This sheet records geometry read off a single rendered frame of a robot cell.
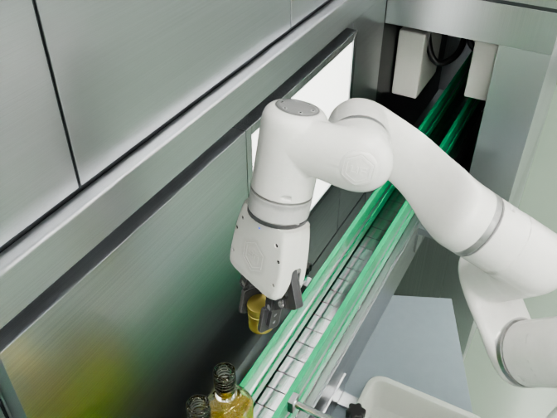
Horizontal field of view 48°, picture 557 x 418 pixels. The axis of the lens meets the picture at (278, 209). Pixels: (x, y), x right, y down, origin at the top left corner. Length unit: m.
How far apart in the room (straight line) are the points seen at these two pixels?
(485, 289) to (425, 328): 0.61
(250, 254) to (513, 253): 0.31
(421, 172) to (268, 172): 0.20
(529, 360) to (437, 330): 0.63
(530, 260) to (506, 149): 0.84
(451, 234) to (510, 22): 0.81
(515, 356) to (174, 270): 0.46
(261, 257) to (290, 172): 0.12
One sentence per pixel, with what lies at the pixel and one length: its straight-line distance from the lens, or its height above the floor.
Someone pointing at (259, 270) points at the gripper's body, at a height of 1.27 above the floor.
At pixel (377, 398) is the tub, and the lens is 1.24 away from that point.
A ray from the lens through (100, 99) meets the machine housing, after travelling 0.70.
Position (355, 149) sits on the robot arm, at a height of 1.45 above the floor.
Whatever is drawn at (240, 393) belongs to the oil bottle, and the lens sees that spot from 0.87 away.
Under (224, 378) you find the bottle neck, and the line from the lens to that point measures 0.82.
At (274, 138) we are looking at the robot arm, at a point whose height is 1.45.
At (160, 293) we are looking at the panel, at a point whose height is 1.19.
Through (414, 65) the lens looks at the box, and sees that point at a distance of 1.69.
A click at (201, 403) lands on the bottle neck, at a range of 0.82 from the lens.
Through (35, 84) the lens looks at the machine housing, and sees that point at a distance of 0.63.
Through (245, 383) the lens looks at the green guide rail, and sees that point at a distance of 1.04.
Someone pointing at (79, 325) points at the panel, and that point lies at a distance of 0.75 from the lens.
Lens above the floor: 1.81
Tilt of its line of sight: 39 degrees down
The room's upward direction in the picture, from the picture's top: straight up
